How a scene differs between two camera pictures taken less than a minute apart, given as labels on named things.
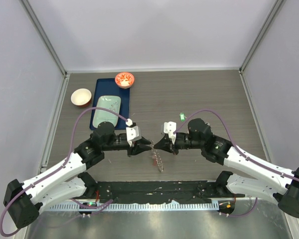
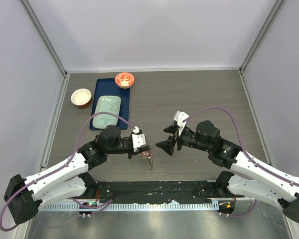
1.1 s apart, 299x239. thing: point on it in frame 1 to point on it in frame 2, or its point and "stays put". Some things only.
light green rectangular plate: (111, 102) stays put
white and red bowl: (81, 97) stays put
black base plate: (161, 192) stays put
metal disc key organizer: (157, 158) to (150, 160)
